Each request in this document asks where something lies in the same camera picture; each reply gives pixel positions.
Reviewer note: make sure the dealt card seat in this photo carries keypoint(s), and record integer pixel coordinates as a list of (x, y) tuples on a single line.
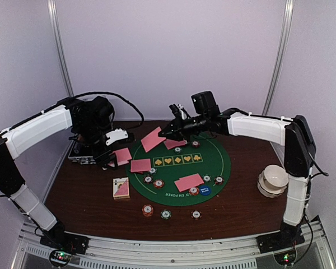
[(192, 180), (170, 144)]

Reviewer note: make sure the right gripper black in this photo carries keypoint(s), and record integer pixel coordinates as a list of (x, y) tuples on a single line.
[(178, 133)]

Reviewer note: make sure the white ceramic bowl stack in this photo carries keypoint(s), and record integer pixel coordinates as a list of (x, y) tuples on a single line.
[(272, 181)]

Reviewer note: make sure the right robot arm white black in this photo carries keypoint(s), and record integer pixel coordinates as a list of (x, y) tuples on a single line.
[(299, 157)]

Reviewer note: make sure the dealt card top seat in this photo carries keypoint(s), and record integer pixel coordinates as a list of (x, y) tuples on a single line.
[(170, 144)]

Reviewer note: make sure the orange poker chip stack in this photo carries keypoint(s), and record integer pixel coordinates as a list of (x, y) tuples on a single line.
[(147, 210)]

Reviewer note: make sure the pink-backed playing card deck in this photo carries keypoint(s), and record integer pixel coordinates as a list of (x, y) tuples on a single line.
[(123, 157)]

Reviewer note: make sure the brown poker chip stack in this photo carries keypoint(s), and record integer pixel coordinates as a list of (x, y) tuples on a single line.
[(196, 214)]

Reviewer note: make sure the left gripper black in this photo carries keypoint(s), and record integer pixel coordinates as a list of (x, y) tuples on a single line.
[(101, 160)]

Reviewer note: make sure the right aluminium post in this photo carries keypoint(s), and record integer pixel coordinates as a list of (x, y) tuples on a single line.
[(282, 47)]

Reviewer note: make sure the round green poker mat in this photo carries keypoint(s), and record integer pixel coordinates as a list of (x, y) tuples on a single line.
[(210, 158)]

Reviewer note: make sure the green chip top seat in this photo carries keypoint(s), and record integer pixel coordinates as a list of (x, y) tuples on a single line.
[(178, 150)]

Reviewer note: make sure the green poker chip stack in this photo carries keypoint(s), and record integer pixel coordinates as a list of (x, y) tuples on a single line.
[(165, 214)]

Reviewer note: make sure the left aluminium post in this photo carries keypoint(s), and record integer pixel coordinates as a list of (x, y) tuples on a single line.
[(53, 15)]

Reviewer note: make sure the dealt pink-backed card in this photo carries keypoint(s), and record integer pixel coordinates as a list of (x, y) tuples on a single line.
[(141, 165)]

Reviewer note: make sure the blue small blind button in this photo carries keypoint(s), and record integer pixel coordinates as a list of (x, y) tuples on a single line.
[(204, 190)]

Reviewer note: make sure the red five chip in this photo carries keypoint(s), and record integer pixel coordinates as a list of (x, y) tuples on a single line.
[(158, 183), (194, 191)]

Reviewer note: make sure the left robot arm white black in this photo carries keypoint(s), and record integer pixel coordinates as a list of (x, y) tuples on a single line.
[(91, 123)]

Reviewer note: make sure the gold card deck box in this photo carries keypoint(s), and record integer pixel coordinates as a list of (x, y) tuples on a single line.
[(121, 188)]

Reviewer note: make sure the dealt card bottom seat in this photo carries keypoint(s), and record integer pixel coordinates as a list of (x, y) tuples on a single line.
[(192, 180)]

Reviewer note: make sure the aluminium post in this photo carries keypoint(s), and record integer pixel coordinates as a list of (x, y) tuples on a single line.
[(53, 15), (282, 47)]

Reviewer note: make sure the front aluminium rail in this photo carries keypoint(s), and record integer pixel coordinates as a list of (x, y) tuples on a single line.
[(240, 252)]

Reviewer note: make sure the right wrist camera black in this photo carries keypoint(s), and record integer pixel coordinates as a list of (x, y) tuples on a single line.
[(205, 104)]

